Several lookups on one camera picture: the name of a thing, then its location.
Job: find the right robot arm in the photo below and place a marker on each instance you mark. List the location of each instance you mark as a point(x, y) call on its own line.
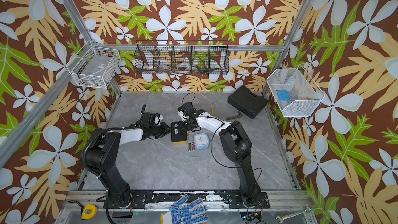
point(235, 143)

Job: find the blue dotted work glove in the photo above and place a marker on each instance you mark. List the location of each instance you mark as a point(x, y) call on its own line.
point(182, 212)

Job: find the black wire basket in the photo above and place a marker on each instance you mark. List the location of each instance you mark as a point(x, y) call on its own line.
point(187, 57)

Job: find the white wire basket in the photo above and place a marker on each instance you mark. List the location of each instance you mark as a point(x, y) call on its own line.
point(94, 66)
point(306, 95)

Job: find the grey allen wrench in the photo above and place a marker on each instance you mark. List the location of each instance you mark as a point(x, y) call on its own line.
point(238, 115)

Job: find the blue object in basket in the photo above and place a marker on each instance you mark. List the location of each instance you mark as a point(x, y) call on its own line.
point(283, 95)

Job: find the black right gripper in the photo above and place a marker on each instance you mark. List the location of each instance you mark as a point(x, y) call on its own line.
point(190, 128)

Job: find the yellow tape measure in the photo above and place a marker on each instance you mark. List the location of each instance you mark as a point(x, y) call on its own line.
point(88, 211)

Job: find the black plastic tool case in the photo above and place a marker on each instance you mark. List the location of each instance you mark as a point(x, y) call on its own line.
point(247, 102)

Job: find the white wire basket left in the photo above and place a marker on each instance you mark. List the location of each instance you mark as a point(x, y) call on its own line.
point(94, 66)

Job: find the silver spanner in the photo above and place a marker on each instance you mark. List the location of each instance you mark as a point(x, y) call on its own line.
point(281, 219)

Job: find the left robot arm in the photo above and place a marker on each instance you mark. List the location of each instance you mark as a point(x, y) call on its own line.
point(100, 154)

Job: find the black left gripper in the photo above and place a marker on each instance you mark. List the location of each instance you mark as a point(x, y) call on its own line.
point(164, 126)

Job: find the white wire basket right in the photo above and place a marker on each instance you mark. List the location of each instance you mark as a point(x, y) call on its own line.
point(306, 95)

